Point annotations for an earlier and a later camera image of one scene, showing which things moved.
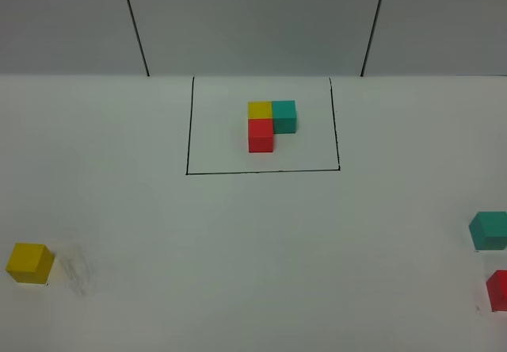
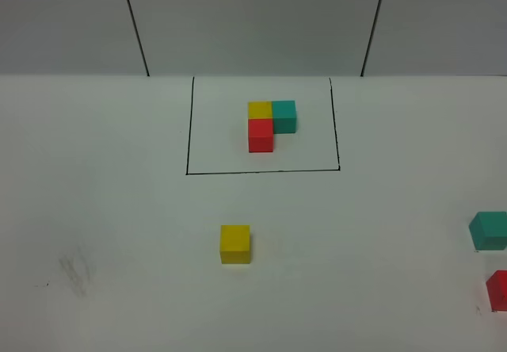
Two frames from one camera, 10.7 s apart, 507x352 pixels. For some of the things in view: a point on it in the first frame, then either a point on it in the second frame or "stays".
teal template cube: (283, 116) stays
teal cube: (488, 231) stays
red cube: (497, 291) stays
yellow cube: (30, 263) to (235, 244)
